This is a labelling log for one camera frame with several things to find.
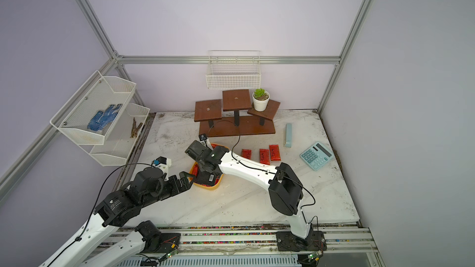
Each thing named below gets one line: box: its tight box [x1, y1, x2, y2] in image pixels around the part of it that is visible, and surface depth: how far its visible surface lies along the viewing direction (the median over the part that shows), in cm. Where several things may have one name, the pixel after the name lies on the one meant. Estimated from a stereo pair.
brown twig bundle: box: [129, 117, 143, 138], surface depth 97 cm
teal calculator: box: [299, 141, 334, 171], surface depth 100 cm
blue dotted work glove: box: [87, 103, 123, 132], surface depth 78 cm
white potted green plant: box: [251, 88, 271, 112], surface depth 97 cm
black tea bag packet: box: [194, 171, 217, 187], surface depth 88 cm
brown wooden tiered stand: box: [194, 89, 281, 137], surface depth 103 cm
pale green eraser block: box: [283, 122, 293, 148], surface depth 106 cm
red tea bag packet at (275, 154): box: [269, 144, 282, 161], surface depth 103 cm
